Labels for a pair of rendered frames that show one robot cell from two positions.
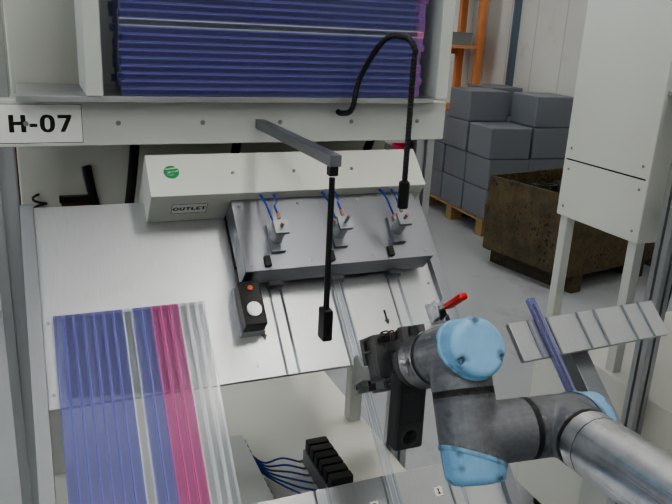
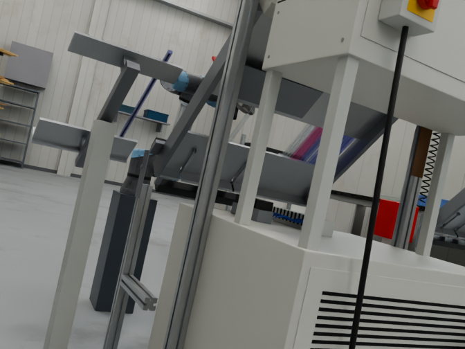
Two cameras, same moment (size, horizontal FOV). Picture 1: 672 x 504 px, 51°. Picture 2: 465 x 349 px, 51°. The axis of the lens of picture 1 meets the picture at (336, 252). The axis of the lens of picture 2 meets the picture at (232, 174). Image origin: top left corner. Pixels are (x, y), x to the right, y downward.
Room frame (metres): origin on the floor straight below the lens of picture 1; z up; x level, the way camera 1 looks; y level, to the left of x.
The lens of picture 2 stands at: (2.67, -0.20, 0.72)
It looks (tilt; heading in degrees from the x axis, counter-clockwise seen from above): 1 degrees up; 175
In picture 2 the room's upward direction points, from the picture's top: 12 degrees clockwise
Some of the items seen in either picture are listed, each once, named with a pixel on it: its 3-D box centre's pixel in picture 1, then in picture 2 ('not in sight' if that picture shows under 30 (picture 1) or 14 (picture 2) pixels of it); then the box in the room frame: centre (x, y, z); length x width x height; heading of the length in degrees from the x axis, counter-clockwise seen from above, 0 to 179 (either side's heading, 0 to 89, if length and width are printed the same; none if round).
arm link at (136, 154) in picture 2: not in sight; (144, 161); (0.26, -0.44, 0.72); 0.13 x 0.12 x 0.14; 106
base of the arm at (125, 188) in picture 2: not in sight; (137, 185); (0.26, -0.45, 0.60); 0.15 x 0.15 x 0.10
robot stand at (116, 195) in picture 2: not in sight; (122, 250); (0.26, -0.45, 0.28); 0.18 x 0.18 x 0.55; 20
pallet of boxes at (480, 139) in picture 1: (491, 154); not in sight; (5.87, -1.26, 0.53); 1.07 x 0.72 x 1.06; 20
